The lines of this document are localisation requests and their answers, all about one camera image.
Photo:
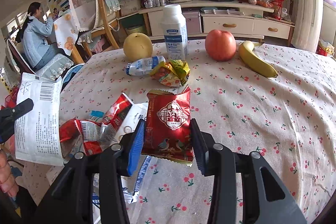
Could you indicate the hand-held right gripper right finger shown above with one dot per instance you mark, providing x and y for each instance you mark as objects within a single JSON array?
[{"x": 200, "y": 146}]

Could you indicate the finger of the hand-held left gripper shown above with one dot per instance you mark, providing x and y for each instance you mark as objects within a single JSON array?
[{"x": 23, "y": 106}]

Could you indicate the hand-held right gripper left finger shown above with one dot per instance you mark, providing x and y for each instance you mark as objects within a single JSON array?
[{"x": 135, "y": 146}]

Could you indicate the white plastic bag with barcode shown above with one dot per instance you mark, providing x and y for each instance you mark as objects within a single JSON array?
[{"x": 36, "y": 121}]

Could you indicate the red snack packet bird print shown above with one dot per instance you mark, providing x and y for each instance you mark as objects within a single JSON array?
[{"x": 168, "y": 119}]

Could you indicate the person's left hand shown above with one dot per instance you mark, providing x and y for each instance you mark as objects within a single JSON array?
[{"x": 6, "y": 176}]

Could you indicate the blue white snack wrapper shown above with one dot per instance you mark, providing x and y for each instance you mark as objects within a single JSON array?
[{"x": 144, "y": 174}]

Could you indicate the red wrapper white label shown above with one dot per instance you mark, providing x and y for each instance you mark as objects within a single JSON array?
[{"x": 118, "y": 111}]

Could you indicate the crumpled red silver wrapper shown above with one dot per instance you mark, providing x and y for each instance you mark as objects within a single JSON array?
[{"x": 84, "y": 137}]

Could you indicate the chair with lace seat cover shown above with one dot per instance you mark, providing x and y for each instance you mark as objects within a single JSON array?
[{"x": 56, "y": 64}]

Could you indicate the cherry print tablecloth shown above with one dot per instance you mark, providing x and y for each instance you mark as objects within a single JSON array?
[{"x": 249, "y": 121}]

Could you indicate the blue white garment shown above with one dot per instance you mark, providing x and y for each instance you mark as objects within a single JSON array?
[{"x": 73, "y": 73}]

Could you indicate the crumpled yellow red wrapper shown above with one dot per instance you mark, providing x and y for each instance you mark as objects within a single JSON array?
[{"x": 170, "y": 73}]

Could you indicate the small blue white pouch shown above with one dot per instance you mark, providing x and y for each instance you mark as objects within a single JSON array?
[{"x": 144, "y": 65}]

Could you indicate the table with orange print cloth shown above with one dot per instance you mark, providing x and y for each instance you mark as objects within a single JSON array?
[{"x": 65, "y": 32}]

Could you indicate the yellow pear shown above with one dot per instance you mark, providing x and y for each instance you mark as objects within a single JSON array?
[{"x": 137, "y": 47}]

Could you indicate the yellow banana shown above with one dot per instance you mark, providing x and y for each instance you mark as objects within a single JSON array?
[{"x": 256, "y": 61}]

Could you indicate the red apple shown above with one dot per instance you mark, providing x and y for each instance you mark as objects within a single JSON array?
[{"x": 220, "y": 45}]

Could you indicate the wooden chair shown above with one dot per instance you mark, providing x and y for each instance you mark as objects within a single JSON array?
[{"x": 105, "y": 27}]

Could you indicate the green waste bin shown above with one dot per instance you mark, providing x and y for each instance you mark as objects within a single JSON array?
[{"x": 134, "y": 29}]

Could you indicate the white milk bottle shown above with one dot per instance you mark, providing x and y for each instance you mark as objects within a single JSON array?
[{"x": 174, "y": 32}]

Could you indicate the white lace dust cover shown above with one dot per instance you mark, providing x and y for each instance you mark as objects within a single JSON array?
[{"x": 82, "y": 3}]

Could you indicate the pink storage box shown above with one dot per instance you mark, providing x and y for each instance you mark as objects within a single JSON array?
[{"x": 193, "y": 22}]

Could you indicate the cream television cabinet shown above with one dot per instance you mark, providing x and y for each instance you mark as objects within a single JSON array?
[{"x": 228, "y": 23}]

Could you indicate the row of silver wrapped items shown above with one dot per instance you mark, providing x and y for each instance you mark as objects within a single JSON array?
[{"x": 155, "y": 1}]

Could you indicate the red gift box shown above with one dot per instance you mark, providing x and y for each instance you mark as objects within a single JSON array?
[{"x": 325, "y": 49}]

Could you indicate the white curtain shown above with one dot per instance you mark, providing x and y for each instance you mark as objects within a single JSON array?
[{"x": 305, "y": 3}]

